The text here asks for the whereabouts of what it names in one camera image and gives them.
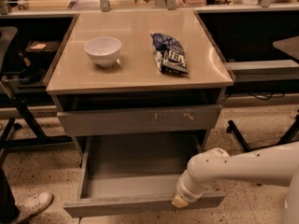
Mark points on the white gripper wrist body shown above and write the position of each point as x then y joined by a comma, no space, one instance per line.
188,192

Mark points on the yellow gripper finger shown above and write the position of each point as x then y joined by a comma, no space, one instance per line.
178,202

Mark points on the grey drawer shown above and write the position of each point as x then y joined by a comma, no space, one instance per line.
140,120
131,173

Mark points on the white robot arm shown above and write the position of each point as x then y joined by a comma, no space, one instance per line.
277,166

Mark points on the grey top drawer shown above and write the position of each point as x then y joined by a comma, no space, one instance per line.
140,120

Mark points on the grey drawer cabinet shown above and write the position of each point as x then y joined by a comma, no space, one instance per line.
78,84

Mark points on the black wheeled stand base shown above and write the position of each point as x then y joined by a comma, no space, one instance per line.
263,135

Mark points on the blue chip bag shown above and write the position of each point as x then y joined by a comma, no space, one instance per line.
168,54

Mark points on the white sneaker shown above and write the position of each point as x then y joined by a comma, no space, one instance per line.
32,206

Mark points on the white bowl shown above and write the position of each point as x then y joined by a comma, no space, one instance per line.
104,50

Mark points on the black trouser leg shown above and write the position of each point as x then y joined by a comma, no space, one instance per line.
8,209

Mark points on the dark shelf box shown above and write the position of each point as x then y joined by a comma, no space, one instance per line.
42,49

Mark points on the black desk frame left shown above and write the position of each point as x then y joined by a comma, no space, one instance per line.
7,35

